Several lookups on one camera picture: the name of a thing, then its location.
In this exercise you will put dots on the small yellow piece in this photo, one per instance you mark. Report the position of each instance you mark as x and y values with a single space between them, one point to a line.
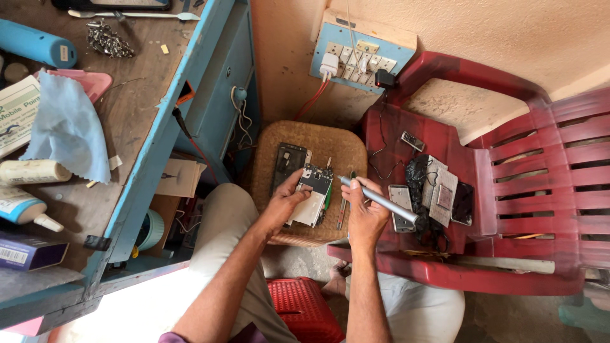
165 49

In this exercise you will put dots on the white charger plug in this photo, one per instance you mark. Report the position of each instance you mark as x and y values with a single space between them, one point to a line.
329 64

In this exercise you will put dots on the black flat phone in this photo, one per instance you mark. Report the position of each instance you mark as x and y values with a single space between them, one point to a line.
114 4

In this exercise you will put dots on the small silver keypad phone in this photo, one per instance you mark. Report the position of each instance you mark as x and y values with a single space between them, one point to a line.
412 141

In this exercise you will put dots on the blue cylinder device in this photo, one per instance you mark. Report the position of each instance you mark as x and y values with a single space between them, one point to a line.
33 44

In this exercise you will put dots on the white blue glue bottle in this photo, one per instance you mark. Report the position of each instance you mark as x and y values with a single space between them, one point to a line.
21 207

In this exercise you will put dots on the grey electric pen screwdriver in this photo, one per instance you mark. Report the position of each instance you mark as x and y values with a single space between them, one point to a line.
388 202

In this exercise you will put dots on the black plastic bag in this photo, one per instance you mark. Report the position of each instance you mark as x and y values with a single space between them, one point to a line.
417 176

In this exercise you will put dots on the brown woven stool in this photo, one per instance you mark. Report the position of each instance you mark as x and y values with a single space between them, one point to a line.
314 138

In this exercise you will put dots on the purple cardboard box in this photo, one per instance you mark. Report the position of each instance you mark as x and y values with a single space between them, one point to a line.
28 250

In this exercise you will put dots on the pink plastic tray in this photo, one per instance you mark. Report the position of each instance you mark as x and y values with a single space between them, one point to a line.
93 83

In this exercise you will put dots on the person's right leg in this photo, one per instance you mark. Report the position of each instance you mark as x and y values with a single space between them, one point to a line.
419 309

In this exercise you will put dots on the white patterned phone packet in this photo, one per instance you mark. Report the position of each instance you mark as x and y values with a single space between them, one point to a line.
450 178
436 166

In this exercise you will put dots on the white flat stick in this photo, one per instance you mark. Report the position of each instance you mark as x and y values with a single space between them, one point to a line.
505 265

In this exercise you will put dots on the printed white paper card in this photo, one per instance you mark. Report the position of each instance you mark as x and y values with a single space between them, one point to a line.
16 114

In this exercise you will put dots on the person's right hand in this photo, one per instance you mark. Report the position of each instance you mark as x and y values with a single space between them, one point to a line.
366 217

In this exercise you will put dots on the red plastic stool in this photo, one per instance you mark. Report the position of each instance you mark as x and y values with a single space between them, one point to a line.
302 305

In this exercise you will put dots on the silver phone housing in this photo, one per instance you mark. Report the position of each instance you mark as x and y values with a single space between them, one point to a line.
401 200

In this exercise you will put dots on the black desk clip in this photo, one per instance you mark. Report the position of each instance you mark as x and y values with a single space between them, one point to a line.
96 243

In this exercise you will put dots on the cream glue tube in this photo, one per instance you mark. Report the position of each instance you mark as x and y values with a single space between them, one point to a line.
33 171

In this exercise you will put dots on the person's leg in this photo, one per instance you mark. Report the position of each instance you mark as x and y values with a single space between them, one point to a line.
224 214
419 309

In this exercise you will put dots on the person's foot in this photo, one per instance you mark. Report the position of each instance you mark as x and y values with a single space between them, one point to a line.
337 276

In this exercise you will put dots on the pile of metal screws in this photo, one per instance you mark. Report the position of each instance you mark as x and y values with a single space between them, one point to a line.
108 42

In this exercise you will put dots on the blue wooden desk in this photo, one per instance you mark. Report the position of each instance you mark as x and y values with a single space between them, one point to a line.
143 119

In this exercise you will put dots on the person's left hand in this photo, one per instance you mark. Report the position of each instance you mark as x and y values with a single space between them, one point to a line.
279 207

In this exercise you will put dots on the white phone with board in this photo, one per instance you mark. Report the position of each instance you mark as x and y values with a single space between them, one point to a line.
314 200

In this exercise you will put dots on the small grey phone battery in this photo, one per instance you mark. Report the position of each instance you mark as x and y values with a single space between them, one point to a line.
444 197

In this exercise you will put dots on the black power adapter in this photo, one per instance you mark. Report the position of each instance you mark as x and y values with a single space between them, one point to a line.
384 78

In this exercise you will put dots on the teal tape roll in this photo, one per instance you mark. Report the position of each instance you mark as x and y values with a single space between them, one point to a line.
153 231

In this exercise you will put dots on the white plastic spudger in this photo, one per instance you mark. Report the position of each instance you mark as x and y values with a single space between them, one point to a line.
143 15

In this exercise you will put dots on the black smartphone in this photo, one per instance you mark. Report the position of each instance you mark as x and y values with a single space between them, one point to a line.
463 202

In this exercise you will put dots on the black phone back cover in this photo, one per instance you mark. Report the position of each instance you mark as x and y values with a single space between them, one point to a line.
287 162

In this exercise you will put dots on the red plastic chair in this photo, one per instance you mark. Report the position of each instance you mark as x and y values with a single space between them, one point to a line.
524 190

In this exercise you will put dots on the blue wall switch board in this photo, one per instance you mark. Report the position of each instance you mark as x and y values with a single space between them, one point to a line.
371 47

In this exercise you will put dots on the person's left leg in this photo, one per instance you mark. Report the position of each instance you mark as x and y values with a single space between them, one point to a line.
224 214

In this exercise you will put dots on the light blue cleaning cloth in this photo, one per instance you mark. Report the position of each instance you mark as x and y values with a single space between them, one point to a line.
66 128

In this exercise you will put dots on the teal plastic object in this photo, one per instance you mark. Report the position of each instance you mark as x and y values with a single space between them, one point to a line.
584 312

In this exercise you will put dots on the stack of beige cardboard boxes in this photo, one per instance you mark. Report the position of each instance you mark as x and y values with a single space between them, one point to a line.
178 176

